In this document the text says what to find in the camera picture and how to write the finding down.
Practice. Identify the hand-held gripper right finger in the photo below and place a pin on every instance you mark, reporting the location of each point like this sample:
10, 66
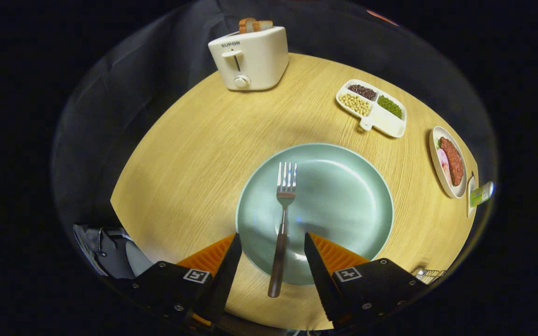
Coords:
322, 280

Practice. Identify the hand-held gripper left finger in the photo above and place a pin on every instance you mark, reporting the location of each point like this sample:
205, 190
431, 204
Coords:
227, 275

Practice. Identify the pale green round plate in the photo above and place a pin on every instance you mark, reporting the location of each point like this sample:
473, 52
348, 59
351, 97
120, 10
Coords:
343, 196

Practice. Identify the dark grey bag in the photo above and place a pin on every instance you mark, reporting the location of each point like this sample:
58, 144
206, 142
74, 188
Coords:
110, 252

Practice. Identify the white oval food plate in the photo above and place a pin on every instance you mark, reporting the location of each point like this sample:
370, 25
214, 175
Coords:
437, 175

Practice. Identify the red ham slice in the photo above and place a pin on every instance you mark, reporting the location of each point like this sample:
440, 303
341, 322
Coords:
447, 175

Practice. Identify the small white coaster tray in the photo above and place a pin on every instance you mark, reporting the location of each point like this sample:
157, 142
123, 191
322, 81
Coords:
470, 210

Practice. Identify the white divided dish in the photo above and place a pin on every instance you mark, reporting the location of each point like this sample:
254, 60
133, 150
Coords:
388, 123

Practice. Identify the pink ham slice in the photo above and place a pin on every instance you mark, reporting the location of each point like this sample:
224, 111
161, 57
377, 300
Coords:
442, 158

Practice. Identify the brown steak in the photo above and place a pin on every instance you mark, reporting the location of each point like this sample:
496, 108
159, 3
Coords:
453, 161

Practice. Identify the yellow soybeans pile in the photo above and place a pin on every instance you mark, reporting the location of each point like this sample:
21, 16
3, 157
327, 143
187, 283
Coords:
355, 104

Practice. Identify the green label metal bottle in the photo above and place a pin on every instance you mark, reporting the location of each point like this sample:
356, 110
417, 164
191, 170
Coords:
480, 194

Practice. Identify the green mung beans pile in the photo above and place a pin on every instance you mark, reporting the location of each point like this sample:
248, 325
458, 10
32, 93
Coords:
390, 106

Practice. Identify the cream white toaster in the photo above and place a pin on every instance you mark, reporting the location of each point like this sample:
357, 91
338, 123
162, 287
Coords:
259, 56

